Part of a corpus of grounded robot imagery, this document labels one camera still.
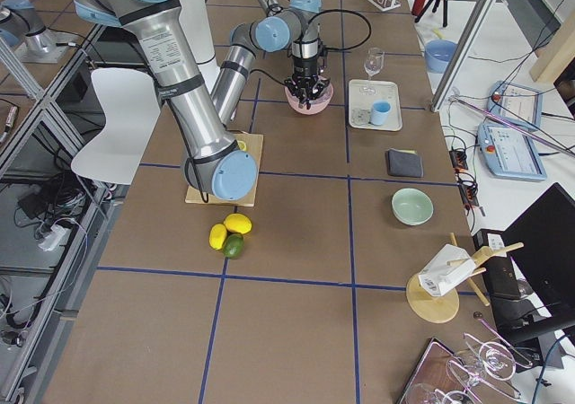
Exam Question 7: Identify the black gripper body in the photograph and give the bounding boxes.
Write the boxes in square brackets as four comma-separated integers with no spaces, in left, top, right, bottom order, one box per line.
[284,40,330,97]

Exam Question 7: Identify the black laptop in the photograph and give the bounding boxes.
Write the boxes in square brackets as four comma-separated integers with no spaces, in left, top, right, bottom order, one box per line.
[482,181,575,347]

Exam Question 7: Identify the cream serving tray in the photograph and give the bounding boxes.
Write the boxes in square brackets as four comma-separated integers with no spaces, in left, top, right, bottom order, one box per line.
[348,79,403,131]

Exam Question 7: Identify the green bowl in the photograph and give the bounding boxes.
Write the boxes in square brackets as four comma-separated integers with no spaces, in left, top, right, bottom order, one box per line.
[391,188,434,226]

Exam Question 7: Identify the teach pendant tablet near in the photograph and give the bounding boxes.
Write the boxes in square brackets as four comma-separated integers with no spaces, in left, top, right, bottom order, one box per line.
[477,123,547,181]

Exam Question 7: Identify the green lime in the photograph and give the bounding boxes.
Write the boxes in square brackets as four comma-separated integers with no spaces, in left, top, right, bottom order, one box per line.
[222,233,244,259]

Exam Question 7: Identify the aluminium frame post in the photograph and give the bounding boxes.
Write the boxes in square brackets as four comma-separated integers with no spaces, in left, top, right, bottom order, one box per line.
[430,0,497,112]

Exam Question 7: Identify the light blue cup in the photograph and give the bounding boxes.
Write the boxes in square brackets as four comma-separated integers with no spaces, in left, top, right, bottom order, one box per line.
[369,100,391,127]

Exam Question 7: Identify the upside down wine glasses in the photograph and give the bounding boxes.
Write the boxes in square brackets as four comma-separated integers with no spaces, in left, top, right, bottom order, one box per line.
[397,333,533,403]

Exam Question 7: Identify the teach pendant tablet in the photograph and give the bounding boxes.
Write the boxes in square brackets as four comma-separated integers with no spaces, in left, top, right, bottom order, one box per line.
[477,123,547,181]
[487,81,543,131]

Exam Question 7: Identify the wooden cutting board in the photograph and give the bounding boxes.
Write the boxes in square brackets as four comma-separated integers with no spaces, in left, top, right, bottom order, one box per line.
[185,132,263,206]

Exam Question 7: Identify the blue bowl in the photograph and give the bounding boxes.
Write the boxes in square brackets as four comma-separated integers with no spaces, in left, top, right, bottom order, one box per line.
[424,40,457,74]

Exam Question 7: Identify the grey folded cloth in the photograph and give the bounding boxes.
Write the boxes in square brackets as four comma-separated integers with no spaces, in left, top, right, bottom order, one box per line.
[385,149,424,178]

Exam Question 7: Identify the clear wine glass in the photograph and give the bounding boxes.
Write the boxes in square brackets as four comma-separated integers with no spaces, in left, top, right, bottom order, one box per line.
[361,47,385,95]

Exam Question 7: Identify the pink bowl of ice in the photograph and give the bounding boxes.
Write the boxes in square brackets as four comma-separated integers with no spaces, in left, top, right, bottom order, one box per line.
[284,84,334,115]

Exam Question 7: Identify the yellow lemon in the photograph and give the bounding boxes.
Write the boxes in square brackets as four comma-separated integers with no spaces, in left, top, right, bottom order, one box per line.
[223,213,252,234]
[208,224,228,250]

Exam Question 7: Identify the teach pendant tablet far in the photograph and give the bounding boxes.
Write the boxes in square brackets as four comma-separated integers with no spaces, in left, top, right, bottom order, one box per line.
[487,81,543,131]

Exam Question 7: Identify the white chair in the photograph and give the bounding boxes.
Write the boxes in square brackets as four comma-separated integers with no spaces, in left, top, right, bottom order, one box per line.
[71,68,161,185]

